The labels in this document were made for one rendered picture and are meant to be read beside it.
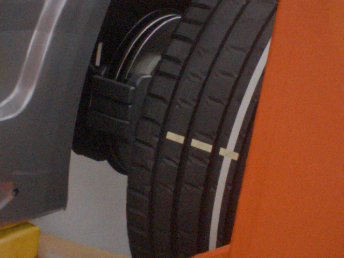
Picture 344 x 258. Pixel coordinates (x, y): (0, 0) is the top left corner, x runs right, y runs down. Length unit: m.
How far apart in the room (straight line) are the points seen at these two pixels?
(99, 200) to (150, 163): 2.22
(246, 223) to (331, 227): 0.09
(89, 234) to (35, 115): 1.93
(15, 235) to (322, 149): 0.53
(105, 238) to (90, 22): 1.91
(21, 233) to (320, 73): 0.56
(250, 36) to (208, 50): 0.06
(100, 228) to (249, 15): 2.03
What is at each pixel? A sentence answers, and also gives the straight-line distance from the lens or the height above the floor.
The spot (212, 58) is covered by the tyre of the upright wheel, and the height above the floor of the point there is 1.01.
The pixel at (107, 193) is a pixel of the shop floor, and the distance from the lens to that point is 3.38.
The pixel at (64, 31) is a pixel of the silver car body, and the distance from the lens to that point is 1.05.
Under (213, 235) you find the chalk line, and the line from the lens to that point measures 1.05.
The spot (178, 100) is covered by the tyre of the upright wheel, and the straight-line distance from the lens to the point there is 1.06.
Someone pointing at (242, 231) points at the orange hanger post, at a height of 0.90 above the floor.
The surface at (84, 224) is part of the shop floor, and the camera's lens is 3.04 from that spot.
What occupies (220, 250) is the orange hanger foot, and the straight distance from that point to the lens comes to 0.95.
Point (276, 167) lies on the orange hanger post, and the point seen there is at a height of 0.98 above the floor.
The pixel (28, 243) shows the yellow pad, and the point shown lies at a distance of 1.14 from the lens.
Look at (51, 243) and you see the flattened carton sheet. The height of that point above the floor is 0.01.
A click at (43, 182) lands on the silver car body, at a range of 1.10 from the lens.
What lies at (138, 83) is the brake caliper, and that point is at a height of 0.90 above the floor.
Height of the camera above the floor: 1.19
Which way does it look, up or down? 15 degrees down
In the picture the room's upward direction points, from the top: 10 degrees clockwise
